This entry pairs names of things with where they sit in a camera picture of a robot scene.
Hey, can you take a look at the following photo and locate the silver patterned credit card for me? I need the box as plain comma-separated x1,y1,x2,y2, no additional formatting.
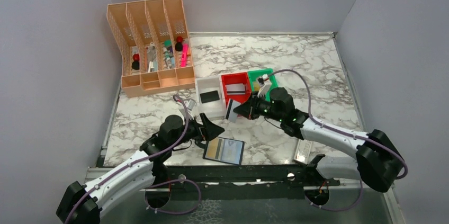
225,83,246,95

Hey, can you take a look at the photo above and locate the black leather card holder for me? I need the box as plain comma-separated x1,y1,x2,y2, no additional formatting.
203,137,245,165

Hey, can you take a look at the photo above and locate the white plastic bin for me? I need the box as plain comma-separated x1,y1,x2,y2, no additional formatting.
195,76,226,120

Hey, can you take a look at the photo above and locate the red plastic bin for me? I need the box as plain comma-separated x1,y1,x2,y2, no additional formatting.
220,71,252,112

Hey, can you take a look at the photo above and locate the green plastic bin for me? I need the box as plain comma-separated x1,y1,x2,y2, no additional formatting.
247,68,278,101

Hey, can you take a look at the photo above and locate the silver card tin box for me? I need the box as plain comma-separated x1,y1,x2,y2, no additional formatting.
293,139,313,164

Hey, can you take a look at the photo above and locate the peach plastic desk organizer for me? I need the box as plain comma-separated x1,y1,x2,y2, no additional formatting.
106,0,195,97

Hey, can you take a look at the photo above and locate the black credit card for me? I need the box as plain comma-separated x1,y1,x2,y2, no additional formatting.
199,91,220,104

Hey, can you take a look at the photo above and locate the red black stamp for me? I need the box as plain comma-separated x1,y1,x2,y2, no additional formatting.
175,36,184,52
131,53,140,70

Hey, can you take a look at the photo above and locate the pink highlighter pen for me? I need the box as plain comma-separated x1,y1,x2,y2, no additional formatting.
180,43,190,67

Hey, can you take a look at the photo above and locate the white stapler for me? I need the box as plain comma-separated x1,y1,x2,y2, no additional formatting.
146,42,157,73

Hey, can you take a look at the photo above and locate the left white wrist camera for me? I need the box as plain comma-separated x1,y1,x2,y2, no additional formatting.
179,98,196,119

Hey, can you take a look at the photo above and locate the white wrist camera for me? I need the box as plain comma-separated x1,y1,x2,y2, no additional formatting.
179,98,196,119
257,74,272,97

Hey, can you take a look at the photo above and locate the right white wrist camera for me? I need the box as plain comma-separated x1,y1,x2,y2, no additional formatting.
257,74,272,97

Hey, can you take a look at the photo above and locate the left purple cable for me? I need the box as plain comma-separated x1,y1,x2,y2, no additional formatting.
64,94,202,224

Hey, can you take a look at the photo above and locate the purple cable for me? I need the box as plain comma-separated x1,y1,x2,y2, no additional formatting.
64,94,202,224
257,69,409,212

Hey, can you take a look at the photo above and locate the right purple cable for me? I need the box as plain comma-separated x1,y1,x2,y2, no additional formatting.
257,69,409,212

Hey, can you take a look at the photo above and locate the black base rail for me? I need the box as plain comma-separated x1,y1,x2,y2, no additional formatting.
144,164,340,203

